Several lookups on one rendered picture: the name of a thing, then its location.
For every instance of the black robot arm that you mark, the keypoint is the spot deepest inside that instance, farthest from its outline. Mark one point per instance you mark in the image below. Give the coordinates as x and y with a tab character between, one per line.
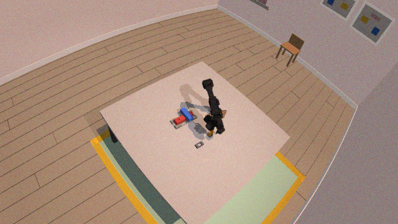
214	103

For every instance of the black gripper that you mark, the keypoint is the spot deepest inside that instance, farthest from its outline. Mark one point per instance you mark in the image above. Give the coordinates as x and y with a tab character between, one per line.
208	118

